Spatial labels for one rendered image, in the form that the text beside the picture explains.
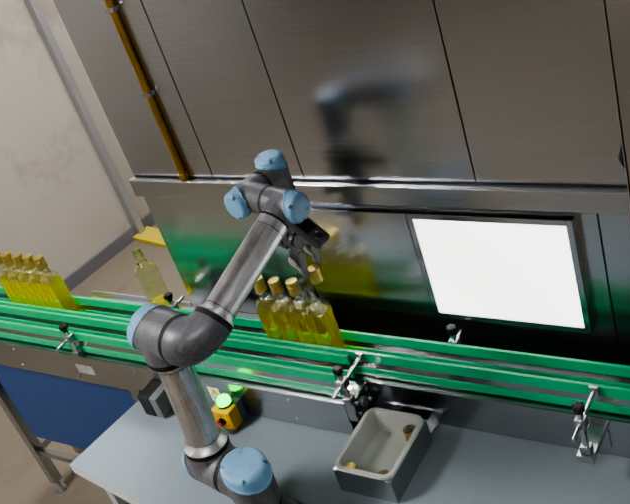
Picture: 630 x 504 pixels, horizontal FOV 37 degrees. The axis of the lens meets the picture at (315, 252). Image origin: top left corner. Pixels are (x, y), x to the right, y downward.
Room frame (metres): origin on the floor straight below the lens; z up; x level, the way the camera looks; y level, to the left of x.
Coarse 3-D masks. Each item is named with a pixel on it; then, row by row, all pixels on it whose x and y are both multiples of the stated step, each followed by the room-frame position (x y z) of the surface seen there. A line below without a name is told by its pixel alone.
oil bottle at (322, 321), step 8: (320, 304) 2.11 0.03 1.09; (328, 304) 2.12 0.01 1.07; (312, 312) 2.10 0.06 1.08; (320, 312) 2.09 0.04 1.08; (328, 312) 2.11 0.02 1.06; (312, 320) 2.11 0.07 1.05; (320, 320) 2.09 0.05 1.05; (328, 320) 2.10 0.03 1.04; (312, 328) 2.11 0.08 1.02; (320, 328) 2.10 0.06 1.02; (328, 328) 2.09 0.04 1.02; (336, 328) 2.11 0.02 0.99; (320, 336) 2.10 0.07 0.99; (328, 336) 2.09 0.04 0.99; (336, 336) 2.11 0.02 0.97; (320, 344) 2.11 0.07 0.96; (328, 344) 2.09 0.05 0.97; (336, 344) 2.10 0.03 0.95; (344, 344) 2.12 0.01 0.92
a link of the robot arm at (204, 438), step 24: (144, 312) 1.83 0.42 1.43; (168, 312) 1.80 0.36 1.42; (144, 336) 1.77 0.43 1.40; (168, 384) 1.78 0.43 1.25; (192, 384) 1.78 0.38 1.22; (192, 408) 1.77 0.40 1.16; (192, 432) 1.77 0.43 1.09; (216, 432) 1.79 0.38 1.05; (192, 456) 1.77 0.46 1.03; (216, 456) 1.76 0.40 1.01
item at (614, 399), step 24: (72, 312) 2.75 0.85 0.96; (240, 336) 2.28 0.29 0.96; (384, 360) 1.96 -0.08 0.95; (408, 360) 1.91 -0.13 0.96; (456, 384) 1.83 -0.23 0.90; (480, 384) 1.79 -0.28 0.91; (504, 384) 1.74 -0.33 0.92; (528, 384) 1.70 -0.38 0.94; (552, 384) 1.66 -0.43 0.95; (576, 384) 1.62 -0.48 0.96; (600, 384) 1.59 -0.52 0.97; (600, 408) 1.59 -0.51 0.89; (624, 408) 1.55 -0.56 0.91
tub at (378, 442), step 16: (368, 416) 1.90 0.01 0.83; (384, 416) 1.89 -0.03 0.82; (400, 416) 1.86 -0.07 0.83; (416, 416) 1.83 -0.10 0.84; (352, 432) 1.86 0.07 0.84; (368, 432) 1.88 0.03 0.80; (384, 432) 1.89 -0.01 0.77; (400, 432) 1.86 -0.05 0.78; (416, 432) 1.78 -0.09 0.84; (352, 448) 1.82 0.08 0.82; (368, 448) 1.85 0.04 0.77; (384, 448) 1.83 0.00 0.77; (400, 448) 1.81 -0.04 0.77; (336, 464) 1.77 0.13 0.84; (368, 464) 1.80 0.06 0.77; (384, 464) 1.78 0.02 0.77; (400, 464) 1.70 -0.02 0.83
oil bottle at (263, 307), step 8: (272, 296) 2.23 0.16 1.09; (256, 304) 2.23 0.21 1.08; (264, 304) 2.21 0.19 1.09; (264, 312) 2.21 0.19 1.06; (264, 320) 2.22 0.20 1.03; (272, 320) 2.20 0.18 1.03; (264, 328) 2.23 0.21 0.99; (272, 328) 2.21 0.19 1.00; (272, 336) 2.22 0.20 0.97; (280, 336) 2.20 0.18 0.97
